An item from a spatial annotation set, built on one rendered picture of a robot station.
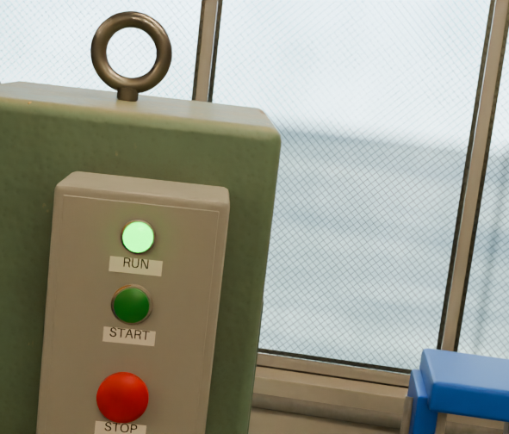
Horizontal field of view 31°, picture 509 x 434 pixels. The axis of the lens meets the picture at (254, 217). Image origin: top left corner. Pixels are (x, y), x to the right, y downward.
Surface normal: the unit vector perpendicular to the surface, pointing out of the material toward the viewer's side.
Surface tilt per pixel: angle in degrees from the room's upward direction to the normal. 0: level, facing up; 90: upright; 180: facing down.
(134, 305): 88
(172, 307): 90
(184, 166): 90
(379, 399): 90
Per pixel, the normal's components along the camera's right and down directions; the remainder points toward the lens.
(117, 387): -0.01, 0.03
